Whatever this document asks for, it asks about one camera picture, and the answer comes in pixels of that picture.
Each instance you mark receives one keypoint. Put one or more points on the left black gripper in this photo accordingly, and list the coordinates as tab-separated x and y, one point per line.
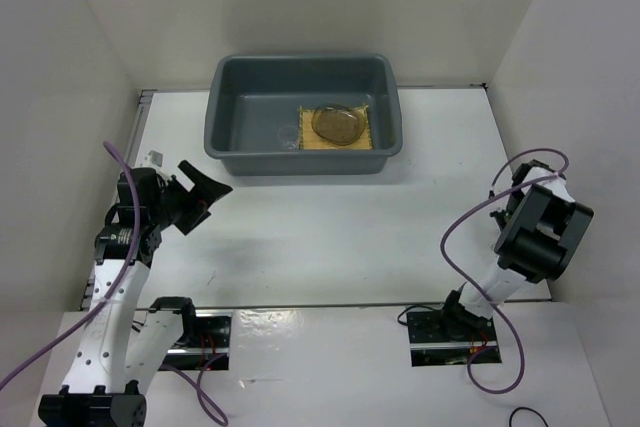
205	189

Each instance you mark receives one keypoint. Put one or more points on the clear plastic cup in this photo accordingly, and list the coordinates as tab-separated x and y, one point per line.
289	138

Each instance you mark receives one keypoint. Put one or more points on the yellow bamboo mat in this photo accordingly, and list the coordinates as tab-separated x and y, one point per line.
311	141

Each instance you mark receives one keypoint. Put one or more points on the clear glass plate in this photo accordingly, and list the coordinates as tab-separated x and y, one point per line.
359	111
338	128

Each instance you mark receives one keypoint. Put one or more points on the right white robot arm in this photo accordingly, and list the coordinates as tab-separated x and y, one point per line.
541	227

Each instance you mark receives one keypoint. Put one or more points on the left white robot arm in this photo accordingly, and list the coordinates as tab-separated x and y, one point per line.
115	362

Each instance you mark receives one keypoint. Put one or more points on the grey plastic bin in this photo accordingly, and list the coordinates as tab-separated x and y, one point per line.
253	96

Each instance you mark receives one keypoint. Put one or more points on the black rubber band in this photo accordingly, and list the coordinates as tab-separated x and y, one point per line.
526	416

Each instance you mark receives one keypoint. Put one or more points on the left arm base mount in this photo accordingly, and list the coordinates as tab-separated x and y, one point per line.
200	342

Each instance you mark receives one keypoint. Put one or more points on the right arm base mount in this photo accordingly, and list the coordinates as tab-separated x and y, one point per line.
433	343

